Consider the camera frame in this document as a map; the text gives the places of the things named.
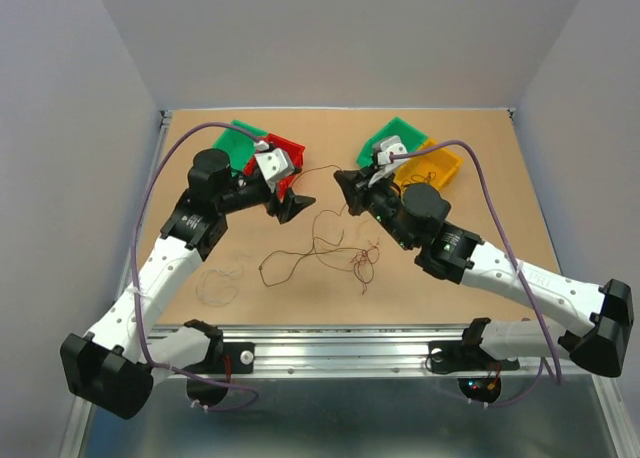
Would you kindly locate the aluminium frame rail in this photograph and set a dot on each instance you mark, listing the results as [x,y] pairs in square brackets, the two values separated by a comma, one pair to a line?
[341,316]

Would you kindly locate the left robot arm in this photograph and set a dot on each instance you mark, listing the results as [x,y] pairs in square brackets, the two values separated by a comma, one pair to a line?
[112,365]

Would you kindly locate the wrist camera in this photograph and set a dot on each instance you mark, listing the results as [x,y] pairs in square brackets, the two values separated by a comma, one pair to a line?
[274,163]
[389,155]

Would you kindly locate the left green bin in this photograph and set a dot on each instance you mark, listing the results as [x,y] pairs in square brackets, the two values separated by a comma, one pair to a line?
[238,146]

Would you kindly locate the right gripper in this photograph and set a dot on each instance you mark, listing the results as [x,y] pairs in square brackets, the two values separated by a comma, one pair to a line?
[356,188]

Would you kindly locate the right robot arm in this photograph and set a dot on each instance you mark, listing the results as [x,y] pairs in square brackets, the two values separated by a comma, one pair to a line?
[587,324]

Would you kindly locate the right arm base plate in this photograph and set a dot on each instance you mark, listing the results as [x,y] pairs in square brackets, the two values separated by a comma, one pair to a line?
[450,356]

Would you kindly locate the yellow bin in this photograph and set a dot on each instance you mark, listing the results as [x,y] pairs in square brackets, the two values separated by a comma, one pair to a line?
[437,168]

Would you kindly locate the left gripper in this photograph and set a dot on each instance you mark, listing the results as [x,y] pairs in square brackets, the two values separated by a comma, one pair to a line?
[291,206]

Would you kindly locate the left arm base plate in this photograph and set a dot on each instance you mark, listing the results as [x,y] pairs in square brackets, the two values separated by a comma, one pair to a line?
[240,360]

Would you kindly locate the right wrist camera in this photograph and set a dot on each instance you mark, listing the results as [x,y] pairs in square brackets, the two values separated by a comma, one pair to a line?
[389,155]

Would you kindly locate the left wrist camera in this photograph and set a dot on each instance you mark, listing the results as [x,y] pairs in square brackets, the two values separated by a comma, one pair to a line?
[274,163]

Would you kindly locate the red bin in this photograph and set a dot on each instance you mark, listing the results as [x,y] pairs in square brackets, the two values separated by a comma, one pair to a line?
[295,151]

